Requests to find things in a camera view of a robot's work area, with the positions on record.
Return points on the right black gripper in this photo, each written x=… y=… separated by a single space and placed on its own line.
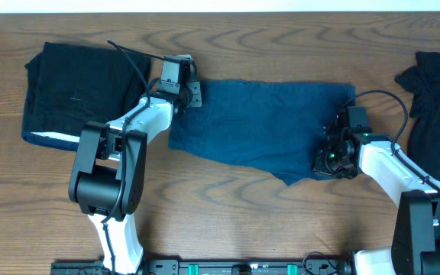
x=319 y=166

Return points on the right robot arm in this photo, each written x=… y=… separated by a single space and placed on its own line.
x=415 y=247

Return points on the folded black garment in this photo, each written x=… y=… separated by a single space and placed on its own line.
x=70 y=85

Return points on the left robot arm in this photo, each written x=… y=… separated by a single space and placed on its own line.
x=107 y=180

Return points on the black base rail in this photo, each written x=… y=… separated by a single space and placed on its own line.
x=309 y=266

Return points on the black garment pile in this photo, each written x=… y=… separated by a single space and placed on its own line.
x=423 y=81

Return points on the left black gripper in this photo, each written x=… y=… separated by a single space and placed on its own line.
x=195 y=86

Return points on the blue denim shorts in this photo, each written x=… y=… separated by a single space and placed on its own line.
x=275 y=127

